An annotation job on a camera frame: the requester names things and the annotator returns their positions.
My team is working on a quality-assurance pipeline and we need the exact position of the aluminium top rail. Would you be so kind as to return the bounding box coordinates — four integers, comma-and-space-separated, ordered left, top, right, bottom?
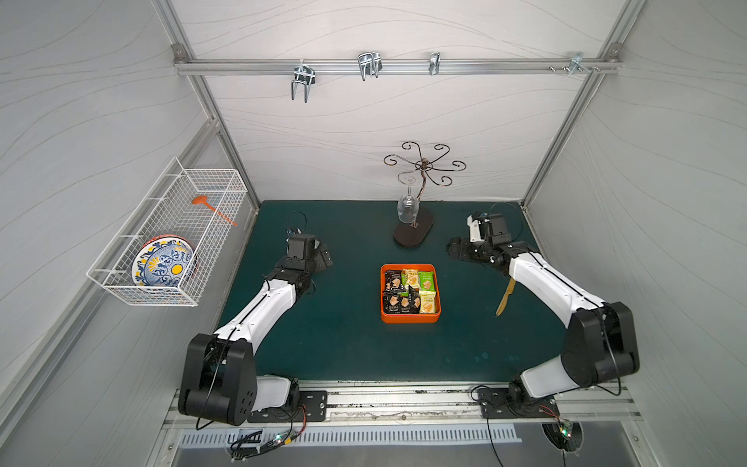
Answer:
175, 56, 624, 78

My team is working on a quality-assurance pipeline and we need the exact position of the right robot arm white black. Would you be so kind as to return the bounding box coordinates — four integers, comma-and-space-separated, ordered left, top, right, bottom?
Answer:
447, 237, 641, 405

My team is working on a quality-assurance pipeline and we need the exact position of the cream cookie packet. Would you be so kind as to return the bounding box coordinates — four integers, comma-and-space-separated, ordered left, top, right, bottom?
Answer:
401, 269, 420, 289
419, 290, 438, 314

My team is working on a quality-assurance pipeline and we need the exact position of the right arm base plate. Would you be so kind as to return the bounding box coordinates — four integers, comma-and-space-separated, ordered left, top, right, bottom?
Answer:
470, 383, 559, 420

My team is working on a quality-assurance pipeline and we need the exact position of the orange spatula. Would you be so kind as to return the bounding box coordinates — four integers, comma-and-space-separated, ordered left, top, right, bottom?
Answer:
192, 196, 237, 226

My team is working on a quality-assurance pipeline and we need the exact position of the metal hook left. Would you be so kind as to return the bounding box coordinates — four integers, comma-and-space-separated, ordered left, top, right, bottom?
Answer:
291, 63, 316, 103

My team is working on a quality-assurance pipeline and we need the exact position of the clear wine glass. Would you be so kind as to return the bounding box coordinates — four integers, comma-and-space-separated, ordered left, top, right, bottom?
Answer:
397, 172, 419, 225

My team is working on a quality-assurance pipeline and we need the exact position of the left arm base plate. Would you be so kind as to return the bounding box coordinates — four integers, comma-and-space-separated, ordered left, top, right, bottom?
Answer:
247, 388, 329, 423

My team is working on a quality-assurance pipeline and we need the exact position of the orange storage box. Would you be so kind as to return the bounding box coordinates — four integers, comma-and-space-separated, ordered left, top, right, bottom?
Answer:
379, 264, 443, 324

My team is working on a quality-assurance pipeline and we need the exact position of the colourful patterned plate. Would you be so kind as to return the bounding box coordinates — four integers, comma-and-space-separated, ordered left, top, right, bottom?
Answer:
132, 235, 195, 287

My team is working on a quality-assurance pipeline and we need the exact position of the metal hook middle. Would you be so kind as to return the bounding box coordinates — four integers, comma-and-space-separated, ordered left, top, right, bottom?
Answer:
357, 52, 383, 81

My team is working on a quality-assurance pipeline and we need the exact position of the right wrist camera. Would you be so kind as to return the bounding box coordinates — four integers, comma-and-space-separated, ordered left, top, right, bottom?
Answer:
467, 212, 513, 245

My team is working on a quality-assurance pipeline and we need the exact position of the white wire basket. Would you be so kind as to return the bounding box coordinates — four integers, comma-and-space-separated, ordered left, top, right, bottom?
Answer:
87, 159, 247, 307

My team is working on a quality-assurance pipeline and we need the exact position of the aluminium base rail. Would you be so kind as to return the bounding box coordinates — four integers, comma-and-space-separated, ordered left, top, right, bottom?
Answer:
162, 380, 643, 430

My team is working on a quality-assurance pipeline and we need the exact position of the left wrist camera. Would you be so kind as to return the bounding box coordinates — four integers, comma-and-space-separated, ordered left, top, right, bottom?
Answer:
287, 233, 316, 261

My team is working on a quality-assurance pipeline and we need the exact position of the cable bundle with board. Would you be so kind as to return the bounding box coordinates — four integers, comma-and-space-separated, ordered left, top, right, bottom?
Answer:
226, 402, 309, 462

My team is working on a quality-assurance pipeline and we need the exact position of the green cookie packet right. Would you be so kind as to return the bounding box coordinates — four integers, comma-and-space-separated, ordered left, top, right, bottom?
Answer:
417, 270, 436, 292

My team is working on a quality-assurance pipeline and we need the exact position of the golden knife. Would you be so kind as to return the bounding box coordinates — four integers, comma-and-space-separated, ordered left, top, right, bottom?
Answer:
495, 277, 517, 316

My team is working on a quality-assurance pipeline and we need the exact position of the black cookie packet in box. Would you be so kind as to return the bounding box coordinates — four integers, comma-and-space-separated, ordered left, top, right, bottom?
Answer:
383, 291, 409, 314

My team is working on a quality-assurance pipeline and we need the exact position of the white vent grille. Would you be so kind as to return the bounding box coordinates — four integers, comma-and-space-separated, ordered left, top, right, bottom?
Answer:
178, 422, 521, 449

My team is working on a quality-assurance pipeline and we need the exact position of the metal hook small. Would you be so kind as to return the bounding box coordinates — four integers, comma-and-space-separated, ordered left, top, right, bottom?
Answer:
428, 52, 441, 76

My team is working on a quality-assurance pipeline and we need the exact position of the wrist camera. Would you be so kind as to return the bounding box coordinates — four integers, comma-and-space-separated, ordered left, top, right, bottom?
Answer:
287, 233, 316, 261
467, 212, 513, 245

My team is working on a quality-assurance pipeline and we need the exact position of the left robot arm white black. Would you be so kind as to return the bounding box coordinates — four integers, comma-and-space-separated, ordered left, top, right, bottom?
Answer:
178, 233, 332, 426

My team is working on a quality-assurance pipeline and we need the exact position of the metal glass holder stand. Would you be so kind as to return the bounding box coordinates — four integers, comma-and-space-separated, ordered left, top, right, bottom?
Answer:
383, 141, 467, 248

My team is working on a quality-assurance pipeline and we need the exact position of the metal hook right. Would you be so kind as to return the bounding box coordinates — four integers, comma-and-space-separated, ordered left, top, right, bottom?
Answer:
548, 53, 601, 76

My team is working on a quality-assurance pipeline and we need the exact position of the black cookie packet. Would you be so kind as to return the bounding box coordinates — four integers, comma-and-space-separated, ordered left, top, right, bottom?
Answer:
383, 291, 409, 314
384, 270, 407, 294
399, 287, 421, 314

